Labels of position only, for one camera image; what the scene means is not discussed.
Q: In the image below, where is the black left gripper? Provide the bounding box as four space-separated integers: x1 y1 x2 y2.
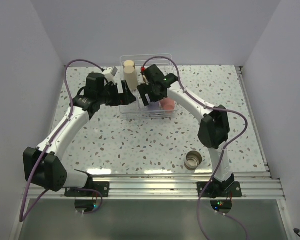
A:
97 80 135 107

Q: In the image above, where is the lilac plastic cup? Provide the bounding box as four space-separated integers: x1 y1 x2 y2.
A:
146 101 161 112

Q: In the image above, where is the beige plastic cup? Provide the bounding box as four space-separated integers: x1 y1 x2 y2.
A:
123 66 138 91

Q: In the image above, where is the coral red plastic cup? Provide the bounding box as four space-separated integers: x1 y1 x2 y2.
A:
159 98 175 111

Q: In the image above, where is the steel cup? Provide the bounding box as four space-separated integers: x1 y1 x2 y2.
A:
142 75 148 84
123 60 135 68
184 150 202 171

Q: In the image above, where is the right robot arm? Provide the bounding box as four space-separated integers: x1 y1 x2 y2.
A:
137 64 234 196

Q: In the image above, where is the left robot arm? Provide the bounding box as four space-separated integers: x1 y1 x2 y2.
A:
23 73 136 197

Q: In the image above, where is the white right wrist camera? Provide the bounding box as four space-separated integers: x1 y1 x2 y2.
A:
140 66 146 76

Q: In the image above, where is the clear wire dish rack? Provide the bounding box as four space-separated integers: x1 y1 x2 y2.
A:
119 54 179 120

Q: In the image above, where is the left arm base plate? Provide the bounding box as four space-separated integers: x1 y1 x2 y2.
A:
64 181 110 198

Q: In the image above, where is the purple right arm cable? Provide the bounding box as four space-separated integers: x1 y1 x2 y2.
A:
142 56 248 240

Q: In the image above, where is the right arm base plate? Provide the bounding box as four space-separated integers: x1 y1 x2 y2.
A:
202 181 242 199

